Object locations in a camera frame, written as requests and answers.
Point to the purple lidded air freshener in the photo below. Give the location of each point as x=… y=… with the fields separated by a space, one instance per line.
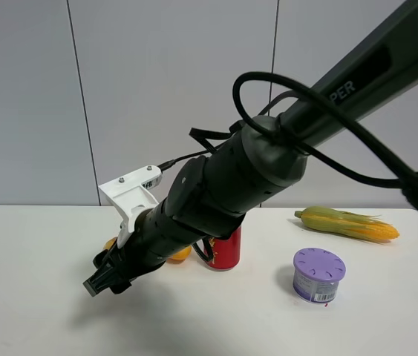
x=317 y=274

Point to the red soda can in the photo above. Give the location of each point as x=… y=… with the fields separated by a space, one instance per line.
x=226 y=253

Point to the orange yellow mango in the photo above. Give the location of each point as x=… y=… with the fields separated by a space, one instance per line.
x=179 y=257

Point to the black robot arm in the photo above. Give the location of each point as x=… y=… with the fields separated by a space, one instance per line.
x=281 y=124

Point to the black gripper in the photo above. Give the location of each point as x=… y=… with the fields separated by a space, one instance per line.
x=156 y=238

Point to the yellow corn cob with husk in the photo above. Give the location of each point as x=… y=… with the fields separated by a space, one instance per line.
x=347 y=224

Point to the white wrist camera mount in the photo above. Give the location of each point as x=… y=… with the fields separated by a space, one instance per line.
x=130 y=195

